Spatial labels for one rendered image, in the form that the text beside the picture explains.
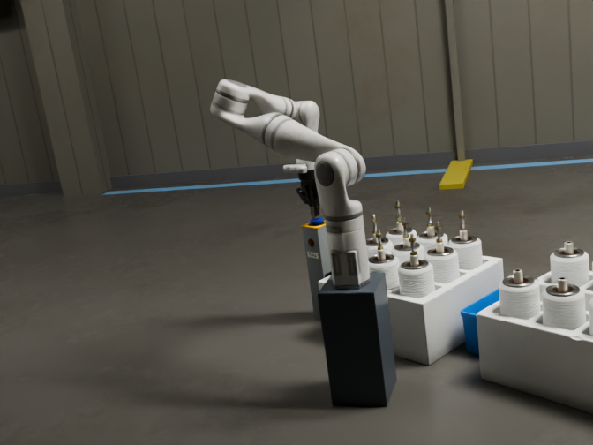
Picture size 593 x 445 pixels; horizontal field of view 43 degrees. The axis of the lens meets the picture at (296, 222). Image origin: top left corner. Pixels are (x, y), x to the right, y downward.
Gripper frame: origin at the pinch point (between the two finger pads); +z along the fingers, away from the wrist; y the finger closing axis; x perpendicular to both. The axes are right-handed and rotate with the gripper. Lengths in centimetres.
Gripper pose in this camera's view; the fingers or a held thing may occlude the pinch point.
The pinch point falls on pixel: (315, 212)
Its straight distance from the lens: 237.1
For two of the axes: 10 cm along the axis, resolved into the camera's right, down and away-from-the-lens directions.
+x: -7.1, 2.8, -6.5
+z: 1.3, 9.6, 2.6
